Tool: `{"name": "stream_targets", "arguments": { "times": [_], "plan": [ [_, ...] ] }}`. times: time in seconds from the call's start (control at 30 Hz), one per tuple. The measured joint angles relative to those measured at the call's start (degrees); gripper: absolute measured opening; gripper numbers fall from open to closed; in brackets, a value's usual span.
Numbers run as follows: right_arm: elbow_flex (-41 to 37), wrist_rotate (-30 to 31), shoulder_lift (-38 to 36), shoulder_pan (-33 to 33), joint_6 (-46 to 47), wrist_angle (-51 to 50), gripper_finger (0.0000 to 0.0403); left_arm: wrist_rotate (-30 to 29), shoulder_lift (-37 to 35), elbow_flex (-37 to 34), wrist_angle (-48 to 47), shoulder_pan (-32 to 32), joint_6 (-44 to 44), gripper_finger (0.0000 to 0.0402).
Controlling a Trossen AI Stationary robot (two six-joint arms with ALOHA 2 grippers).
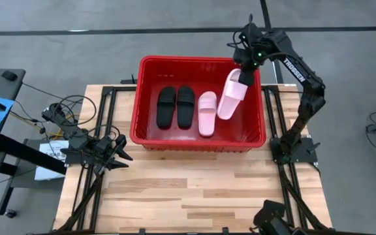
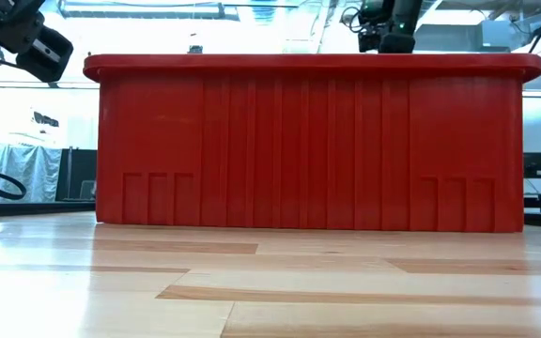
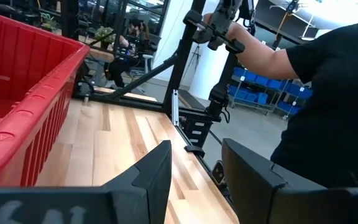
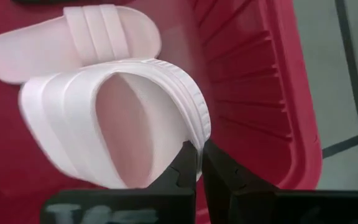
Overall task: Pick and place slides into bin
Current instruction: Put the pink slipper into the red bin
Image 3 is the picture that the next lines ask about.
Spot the white stool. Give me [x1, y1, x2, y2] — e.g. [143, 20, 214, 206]
[140, 53, 155, 74]

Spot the black aluminium frame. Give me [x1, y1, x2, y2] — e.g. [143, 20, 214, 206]
[73, 0, 241, 208]

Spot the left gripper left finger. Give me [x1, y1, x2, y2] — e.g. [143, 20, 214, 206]
[0, 139, 173, 224]

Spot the small black camera module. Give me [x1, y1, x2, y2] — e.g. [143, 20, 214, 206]
[211, 160, 227, 187]

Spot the silver aluminium bracket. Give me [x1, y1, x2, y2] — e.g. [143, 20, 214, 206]
[172, 89, 180, 127]

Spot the round wooden side table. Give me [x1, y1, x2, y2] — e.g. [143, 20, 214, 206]
[87, 48, 115, 63]

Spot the red plastic bin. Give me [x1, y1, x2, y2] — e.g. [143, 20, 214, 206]
[0, 8, 90, 189]

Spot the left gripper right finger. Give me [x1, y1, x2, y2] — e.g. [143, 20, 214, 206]
[222, 138, 358, 224]

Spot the potted green plant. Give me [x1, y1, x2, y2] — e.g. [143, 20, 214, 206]
[94, 26, 117, 50]
[40, 12, 60, 32]

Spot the person's forearm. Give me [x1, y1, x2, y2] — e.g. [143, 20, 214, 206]
[233, 23, 301, 80]

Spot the metal shelf with blue bins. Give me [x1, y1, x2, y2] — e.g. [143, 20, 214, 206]
[227, 65, 314, 121]

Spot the person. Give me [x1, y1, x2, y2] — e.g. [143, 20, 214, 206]
[105, 18, 152, 90]
[270, 22, 358, 190]

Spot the black frame bracket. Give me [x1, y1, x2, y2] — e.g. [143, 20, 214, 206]
[184, 144, 206, 158]

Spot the person's hand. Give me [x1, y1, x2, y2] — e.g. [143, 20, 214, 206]
[202, 12, 247, 43]

